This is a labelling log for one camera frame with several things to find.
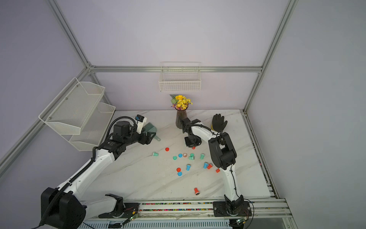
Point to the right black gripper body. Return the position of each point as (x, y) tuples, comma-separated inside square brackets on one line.
[(192, 140)]

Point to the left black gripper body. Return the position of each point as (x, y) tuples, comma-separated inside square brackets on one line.
[(141, 138)]

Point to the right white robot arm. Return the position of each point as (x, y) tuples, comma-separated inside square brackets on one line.
[(222, 153)]

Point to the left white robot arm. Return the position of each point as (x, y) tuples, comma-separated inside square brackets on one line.
[(64, 208)]

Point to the green dustpan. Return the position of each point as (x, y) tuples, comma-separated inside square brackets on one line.
[(151, 128)]

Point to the dark glass vase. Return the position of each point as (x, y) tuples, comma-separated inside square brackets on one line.
[(180, 116)]

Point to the black yellow work glove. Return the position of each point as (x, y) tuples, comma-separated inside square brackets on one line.
[(218, 123)]

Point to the yellow flower bouquet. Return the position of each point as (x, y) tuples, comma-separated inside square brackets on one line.
[(180, 102)]

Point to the lower white mesh shelf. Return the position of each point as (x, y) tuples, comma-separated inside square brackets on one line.
[(94, 131)]

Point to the white mesh shelf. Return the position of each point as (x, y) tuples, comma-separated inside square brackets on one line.
[(94, 131), (72, 108)]

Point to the upper white mesh shelf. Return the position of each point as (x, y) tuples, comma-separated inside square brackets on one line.
[(72, 108)]

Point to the white wire wall basket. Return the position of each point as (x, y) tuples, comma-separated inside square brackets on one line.
[(178, 77)]

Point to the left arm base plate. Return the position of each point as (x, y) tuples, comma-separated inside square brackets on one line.
[(127, 210)]

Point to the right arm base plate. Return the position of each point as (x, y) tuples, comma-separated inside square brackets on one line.
[(232, 209)]

